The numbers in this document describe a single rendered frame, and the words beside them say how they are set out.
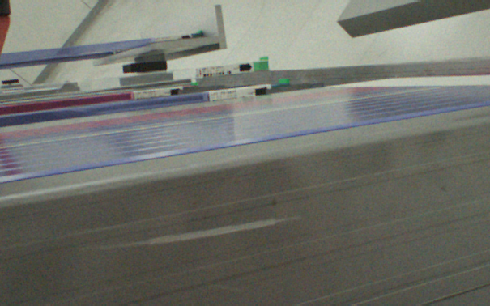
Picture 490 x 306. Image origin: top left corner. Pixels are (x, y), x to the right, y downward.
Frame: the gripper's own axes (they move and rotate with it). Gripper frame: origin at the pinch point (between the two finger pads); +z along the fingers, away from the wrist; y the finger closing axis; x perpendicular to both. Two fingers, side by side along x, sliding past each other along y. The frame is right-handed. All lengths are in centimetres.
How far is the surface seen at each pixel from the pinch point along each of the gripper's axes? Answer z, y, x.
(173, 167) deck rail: 1.8, 48.4, 0.2
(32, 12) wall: -88, -759, 135
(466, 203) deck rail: 4.1, 48.5, 9.1
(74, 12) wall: -86, -758, 184
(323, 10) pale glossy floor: -22, -171, 153
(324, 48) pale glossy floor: -6, -149, 137
